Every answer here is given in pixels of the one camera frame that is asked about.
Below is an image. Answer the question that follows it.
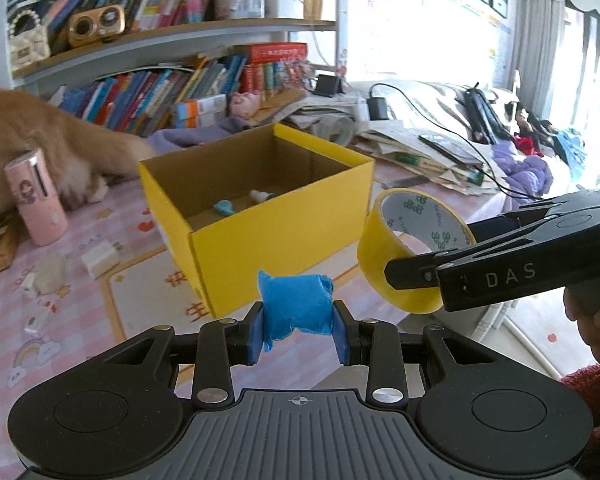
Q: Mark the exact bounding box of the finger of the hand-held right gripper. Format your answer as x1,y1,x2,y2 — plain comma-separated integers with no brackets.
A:
384,217,563,292
467,202,556,243

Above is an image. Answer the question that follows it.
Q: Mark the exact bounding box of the white charger plug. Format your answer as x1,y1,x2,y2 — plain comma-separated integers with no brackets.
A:
81,241,122,281

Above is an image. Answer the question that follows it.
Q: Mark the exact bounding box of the row of leaning books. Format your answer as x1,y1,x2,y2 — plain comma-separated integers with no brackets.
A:
57,52,248,136

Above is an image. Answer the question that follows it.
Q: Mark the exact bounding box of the white quilted handbag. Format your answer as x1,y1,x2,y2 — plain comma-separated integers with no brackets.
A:
7,10,51,73

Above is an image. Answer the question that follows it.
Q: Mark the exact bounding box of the wooden radio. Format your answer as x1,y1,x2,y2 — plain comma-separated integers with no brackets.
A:
69,5,126,46

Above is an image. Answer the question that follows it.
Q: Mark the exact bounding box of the white pen container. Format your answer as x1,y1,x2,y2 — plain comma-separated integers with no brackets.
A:
265,0,306,18

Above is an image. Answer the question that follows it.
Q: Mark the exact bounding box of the mauve and lavender cloth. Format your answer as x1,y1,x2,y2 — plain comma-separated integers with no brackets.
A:
147,117,253,153

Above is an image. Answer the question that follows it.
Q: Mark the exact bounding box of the yellow cardboard box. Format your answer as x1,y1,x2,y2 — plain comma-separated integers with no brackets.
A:
138,122,376,318

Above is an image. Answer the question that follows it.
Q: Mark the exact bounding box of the beige foam block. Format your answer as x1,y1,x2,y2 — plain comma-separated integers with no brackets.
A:
32,252,66,293

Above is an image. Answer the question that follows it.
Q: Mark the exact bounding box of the pink pig figurine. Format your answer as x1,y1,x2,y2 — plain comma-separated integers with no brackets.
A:
230,91,261,120

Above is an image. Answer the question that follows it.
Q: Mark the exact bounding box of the red box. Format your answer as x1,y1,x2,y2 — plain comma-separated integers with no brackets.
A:
235,42,308,66

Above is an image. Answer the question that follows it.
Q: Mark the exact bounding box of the pink checked table mat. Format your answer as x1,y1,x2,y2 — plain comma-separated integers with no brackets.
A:
0,160,481,411

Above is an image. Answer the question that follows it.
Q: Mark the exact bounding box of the pink humidifier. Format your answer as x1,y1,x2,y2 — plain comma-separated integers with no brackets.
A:
4,149,68,247

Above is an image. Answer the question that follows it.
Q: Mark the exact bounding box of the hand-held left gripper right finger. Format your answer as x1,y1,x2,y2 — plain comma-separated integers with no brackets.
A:
332,301,498,408

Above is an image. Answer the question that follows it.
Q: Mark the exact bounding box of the grey curtain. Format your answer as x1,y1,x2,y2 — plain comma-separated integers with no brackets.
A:
517,0,566,126

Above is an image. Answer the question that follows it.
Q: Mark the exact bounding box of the pile of papers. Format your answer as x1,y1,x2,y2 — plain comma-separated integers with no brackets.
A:
260,87,501,196

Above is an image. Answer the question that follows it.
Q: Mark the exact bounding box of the pile of clothes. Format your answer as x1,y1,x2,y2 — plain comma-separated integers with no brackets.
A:
490,127,588,211

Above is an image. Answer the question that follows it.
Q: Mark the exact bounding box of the black cable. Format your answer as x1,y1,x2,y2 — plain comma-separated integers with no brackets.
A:
367,81,546,201

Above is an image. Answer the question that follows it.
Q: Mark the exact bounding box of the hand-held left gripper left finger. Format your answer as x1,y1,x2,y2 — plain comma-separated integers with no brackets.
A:
87,302,266,408

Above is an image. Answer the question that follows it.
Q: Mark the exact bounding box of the orange and blue carton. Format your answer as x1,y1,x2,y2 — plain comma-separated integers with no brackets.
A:
177,94,228,116
172,107,229,128

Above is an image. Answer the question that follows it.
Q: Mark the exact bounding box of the white shelf unit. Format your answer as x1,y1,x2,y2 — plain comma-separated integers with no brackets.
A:
0,0,351,101

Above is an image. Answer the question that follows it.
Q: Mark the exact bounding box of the yellow tape roll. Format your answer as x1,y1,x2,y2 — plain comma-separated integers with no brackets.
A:
357,188,477,315

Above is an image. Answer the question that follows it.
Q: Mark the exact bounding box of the clear tape roll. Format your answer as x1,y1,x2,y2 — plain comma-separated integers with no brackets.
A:
315,115,356,143

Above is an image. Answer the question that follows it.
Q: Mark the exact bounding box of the orange fluffy cat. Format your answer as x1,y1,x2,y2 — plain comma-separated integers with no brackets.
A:
0,89,156,231

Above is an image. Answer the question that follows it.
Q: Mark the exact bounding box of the brown paper envelope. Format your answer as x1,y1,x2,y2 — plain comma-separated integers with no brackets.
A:
255,89,307,126

